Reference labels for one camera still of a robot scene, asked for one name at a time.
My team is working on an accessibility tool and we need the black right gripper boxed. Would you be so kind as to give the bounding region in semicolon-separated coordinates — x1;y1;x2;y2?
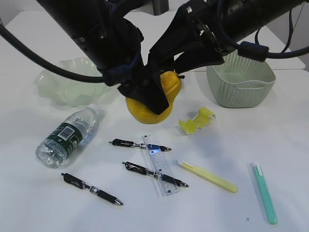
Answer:
148;0;232;73

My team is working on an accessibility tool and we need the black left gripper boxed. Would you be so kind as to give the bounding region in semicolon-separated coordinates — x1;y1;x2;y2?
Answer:
98;49;169;115

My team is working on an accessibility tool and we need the yellow pear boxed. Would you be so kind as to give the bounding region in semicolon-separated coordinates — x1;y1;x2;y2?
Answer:
126;71;182;125

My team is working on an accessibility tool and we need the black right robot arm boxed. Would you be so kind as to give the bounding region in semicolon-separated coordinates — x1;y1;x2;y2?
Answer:
148;0;309;73

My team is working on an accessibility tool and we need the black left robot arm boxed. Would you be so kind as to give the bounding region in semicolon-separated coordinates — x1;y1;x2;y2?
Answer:
38;0;169;115

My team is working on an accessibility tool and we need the black pen upper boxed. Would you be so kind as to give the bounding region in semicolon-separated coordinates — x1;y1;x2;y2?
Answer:
109;139;172;152

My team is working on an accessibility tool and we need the black pen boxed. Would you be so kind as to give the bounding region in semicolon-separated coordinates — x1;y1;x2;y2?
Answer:
122;161;189;188
109;139;172;152
61;173;124;206

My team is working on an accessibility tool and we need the yellow waste paper wrapper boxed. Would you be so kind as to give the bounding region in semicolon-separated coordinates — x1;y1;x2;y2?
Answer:
178;107;216;135

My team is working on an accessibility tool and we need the green woven plastic basket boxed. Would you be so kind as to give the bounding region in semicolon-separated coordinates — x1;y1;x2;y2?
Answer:
207;51;276;108

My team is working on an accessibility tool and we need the black pen middle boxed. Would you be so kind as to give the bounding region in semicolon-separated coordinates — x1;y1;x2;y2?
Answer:
122;161;189;188

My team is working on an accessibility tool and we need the green ruffled glass plate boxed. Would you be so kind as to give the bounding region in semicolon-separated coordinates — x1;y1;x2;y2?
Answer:
34;57;111;107

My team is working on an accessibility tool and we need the clear water bottle green label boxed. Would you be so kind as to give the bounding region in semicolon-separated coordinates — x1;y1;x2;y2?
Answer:
35;104;100;168

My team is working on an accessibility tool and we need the yellow pen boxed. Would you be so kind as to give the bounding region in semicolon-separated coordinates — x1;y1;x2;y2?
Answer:
177;159;238;193

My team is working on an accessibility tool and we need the clear plastic ruler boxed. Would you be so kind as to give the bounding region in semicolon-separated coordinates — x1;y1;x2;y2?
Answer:
141;134;179;196

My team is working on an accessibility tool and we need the black pen lower left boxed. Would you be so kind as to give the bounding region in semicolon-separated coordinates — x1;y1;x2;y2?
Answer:
61;173;124;206

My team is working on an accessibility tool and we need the mint green pen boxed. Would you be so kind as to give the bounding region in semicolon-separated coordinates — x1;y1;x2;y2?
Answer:
251;163;278;225

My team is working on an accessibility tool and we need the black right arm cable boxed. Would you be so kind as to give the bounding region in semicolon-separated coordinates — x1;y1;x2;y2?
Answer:
217;0;309;61

